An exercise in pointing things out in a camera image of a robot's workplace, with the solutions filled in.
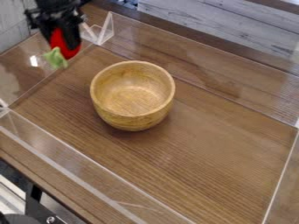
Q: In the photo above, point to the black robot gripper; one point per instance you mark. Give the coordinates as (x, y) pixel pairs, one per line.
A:
(55, 7)

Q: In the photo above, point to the clear acrylic tray enclosure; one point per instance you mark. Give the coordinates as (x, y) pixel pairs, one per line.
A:
(154, 131)

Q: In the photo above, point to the red felt strawberry toy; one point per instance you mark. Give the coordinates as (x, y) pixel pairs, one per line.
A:
(61, 53)

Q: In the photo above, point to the black table leg bracket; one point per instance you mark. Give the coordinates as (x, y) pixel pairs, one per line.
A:
(37, 210)

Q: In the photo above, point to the light wooden bowl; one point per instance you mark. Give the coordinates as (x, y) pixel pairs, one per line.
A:
(133, 94)

